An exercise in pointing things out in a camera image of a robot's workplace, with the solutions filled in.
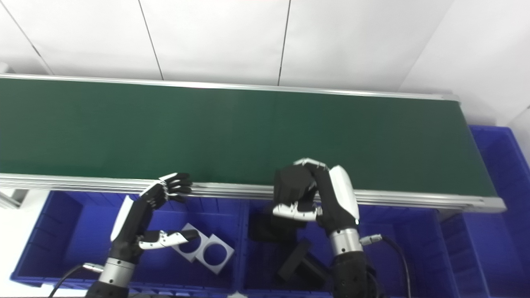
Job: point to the black stepped block part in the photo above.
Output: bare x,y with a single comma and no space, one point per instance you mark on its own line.
265,229
298,260
292,184

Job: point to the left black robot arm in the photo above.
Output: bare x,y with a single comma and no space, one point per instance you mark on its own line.
114,275

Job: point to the grey conveyor end housing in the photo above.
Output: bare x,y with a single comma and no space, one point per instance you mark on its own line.
3,68

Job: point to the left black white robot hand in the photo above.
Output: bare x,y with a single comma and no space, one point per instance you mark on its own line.
132,225

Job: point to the blue plastic bin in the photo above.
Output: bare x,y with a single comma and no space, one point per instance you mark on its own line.
414,256
501,223
74,236

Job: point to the grey square plate with hole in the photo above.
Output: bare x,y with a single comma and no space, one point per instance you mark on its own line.
184,229
225,258

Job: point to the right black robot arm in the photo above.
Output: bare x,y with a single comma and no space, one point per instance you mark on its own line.
348,265

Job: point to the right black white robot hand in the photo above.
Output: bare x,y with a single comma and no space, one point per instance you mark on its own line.
337,203

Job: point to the green conveyor belt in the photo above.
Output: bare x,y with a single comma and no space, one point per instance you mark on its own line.
414,198
207,132

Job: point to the aluminium conveyor support leg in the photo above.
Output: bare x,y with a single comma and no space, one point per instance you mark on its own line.
10,198

